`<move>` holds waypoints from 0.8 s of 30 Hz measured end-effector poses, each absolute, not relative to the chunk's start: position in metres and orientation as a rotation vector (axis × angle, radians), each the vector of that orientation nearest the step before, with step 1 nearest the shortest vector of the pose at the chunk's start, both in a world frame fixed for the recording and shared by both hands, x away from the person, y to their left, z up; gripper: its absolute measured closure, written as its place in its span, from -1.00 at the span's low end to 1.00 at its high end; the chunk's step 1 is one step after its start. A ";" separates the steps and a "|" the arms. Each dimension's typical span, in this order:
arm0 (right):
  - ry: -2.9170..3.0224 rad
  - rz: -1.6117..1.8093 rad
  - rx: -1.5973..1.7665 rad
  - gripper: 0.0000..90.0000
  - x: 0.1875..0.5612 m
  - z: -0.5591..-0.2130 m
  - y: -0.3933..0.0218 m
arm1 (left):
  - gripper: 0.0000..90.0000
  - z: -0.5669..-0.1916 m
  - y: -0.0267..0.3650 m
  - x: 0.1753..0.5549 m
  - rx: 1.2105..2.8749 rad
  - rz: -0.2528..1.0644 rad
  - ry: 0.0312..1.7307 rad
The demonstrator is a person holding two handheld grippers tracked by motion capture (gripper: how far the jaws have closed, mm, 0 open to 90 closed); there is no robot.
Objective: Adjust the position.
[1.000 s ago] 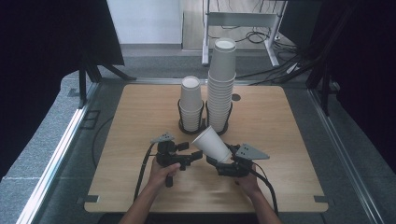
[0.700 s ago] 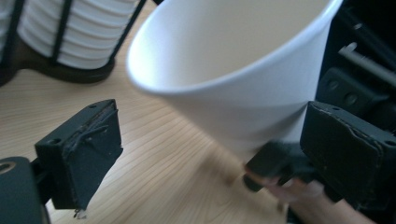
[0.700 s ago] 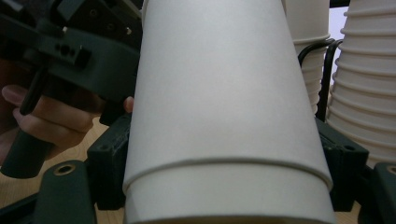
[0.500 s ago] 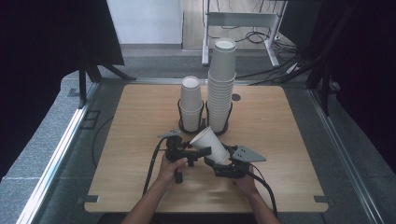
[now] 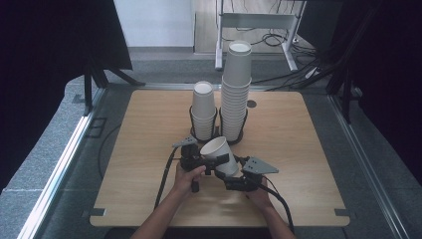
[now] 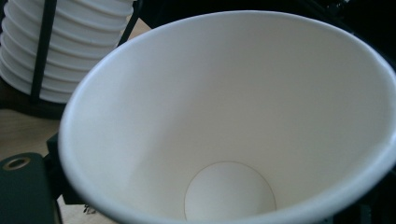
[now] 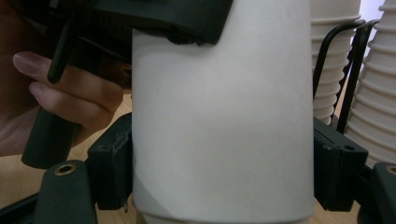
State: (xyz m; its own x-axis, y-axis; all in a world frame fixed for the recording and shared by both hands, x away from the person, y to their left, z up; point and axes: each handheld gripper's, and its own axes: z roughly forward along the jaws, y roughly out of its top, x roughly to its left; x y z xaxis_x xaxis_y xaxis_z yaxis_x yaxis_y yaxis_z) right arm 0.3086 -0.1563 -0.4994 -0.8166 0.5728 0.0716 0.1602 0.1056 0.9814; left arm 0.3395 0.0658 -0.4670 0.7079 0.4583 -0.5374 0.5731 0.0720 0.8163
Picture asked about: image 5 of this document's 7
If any dark curtain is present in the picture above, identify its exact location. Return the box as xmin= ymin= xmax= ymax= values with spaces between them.
xmin=298 ymin=0 xmax=422 ymax=187
xmin=0 ymin=0 xmax=133 ymax=193

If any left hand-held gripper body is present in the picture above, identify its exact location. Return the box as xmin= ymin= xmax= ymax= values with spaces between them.
xmin=171 ymin=134 xmax=216 ymax=194

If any person's left hand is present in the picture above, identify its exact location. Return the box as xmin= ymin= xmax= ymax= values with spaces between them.
xmin=171 ymin=163 xmax=207 ymax=202

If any black wire cup holder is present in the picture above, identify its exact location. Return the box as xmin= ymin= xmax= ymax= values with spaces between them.
xmin=188 ymin=105 xmax=249 ymax=146

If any person's right hand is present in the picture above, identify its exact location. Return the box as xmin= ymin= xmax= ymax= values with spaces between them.
xmin=244 ymin=178 xmax=276 ymax=213

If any left hand-held gripper cable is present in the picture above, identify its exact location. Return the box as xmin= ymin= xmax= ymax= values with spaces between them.
xmin=153 ymin=145 xmax=182 ymax=211

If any hand-held gripper cable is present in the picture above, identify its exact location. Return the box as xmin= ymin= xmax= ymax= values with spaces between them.
xmin=255 ymin=177 xmax=296 ymax=233
xmin=153 ymin=145 xmax=182 ymax=211

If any black metal stand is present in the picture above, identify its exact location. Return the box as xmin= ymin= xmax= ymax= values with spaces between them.
xmin=326 ymin=66 xmax=362 ymax=123

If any short aluminium rail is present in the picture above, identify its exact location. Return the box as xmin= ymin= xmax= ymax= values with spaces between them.
xmin=132 ymin=83 xmax=277 ymax=92

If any white power strip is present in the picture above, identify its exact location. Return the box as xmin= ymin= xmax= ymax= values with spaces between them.
xmin=304 ymin=66 xmax=321 ymax=80

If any white paper cup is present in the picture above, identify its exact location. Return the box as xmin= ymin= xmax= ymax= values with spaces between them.
xmin=199 ymin=135 xmax=241 ymax=178

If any thin black floor cable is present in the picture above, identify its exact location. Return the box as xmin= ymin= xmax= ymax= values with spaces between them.
xmin=98 ymin=123 xmax=122 ymax=180

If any black tripod stand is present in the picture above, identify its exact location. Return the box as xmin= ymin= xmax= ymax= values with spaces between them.
xmin=83 ymin=56 xmax=146 ymax=118

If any long aluminium rail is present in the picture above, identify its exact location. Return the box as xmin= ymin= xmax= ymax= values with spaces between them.
xmin=16 ymin=88 xmax=107 ymax=239
xmin=327 ymin=94 xmax=412 ymax=239

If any tall stack of paper cups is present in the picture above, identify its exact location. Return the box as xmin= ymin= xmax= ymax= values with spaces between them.
xmin=220 ymin=40 xmax=253 ymax=142

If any short stack of paper cups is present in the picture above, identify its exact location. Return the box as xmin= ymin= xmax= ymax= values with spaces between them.
xmin=191 ymin=81 xmax=217 ymax=141

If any right hand-held gripper cable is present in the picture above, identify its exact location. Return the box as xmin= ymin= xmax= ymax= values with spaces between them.
xmin=255 ymin=177 xmax=296 ymax=233

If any white metal desk frame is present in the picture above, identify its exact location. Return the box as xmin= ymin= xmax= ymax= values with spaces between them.
xmin=214 ymin=0 xmax=308 ymax=73

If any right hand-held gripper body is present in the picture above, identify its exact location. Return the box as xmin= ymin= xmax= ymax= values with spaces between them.
xmin=224 ymin=156 xmax=280 ymax=193

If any black floor cable bundle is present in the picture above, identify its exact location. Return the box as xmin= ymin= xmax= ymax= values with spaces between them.
xmin=222 ymin=28 xmax=319 ymax=84

